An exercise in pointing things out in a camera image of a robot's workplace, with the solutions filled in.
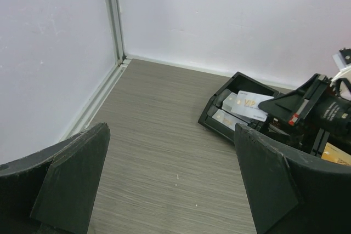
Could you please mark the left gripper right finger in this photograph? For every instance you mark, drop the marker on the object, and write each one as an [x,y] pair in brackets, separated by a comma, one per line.
[290,191]

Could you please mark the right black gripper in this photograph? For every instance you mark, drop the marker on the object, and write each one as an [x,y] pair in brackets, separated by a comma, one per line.
[318,102]

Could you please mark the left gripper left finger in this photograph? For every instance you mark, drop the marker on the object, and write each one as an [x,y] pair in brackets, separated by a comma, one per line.
[54,190]

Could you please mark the white VIP credit card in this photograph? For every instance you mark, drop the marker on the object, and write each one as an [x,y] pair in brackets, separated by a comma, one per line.
[247,105]

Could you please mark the white card box upper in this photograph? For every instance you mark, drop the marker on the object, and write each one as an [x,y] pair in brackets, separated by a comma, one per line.
[229,102]

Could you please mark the tan card box upper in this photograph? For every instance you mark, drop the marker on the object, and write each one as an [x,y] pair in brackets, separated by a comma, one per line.
[335,155]

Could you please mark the black compartment tray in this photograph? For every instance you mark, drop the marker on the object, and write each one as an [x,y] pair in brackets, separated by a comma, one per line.
[306,138]

